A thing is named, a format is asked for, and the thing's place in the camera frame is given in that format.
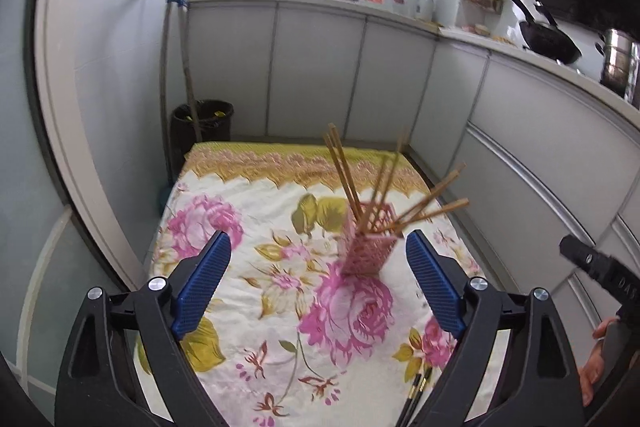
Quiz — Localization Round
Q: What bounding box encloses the white electric kettle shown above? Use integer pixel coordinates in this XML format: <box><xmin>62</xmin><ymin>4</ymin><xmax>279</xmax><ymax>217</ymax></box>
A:
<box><xmin>416</xmin><ymin>0</ymin><xmax>436</xmax><ymax>23</ymax></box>

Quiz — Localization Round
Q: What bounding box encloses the stainless steel pot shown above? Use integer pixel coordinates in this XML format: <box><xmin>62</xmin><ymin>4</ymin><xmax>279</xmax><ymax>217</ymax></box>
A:
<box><xmin>594</xmin><ymin>28</ymin><xmax>639</xmax><ymax>104</ymax></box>

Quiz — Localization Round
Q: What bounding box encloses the pink perforated utensil basket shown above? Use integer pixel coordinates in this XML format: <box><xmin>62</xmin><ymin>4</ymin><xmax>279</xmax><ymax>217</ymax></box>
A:
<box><xmin>337</xmin><ymin>208</ymin><xmax>402</xmax><ymax>277</ymax></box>

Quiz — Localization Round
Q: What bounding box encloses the black wok pan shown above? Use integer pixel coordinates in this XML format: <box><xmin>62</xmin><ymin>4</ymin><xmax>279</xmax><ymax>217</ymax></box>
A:
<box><xmin>511</xmin><ymin>0</ymin><xmax>582</xmax><ymax>65</ymax></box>

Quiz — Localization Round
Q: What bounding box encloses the person's right hand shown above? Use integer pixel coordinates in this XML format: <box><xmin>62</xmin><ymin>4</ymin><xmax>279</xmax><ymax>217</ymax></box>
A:
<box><xmin>578</xmin><ymin>315</ymin><xmax>620</xmax><ymax>407</ymax></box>

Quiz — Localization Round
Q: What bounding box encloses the floral pink rose tablecloth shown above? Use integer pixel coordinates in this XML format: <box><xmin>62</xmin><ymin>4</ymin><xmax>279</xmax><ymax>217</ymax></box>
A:
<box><xmin>150</xmin><ymin>143</ymin><xmax>454</xmax><ymax>426</ymax></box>

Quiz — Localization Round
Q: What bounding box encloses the black trash bin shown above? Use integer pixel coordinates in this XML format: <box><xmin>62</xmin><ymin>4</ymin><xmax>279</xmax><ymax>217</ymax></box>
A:
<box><xmin>169</xmin><ymin>100</ymin><xmax>234</xmax><ymax>176</ymax></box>

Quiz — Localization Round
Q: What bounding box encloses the wooden broom stick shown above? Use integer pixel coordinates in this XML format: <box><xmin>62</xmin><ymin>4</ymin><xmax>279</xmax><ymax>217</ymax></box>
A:
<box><xmin>178</xmin><ymin>5</ymin><xmax>202</xmax><ymax>143</ymax></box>

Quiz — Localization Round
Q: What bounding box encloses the black chopstick gold band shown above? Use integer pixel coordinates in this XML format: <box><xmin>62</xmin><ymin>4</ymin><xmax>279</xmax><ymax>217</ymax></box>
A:
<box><xmin>395</xmin><ymin>373</ymin><xmax>422</xmax><ymax>427</ymax></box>

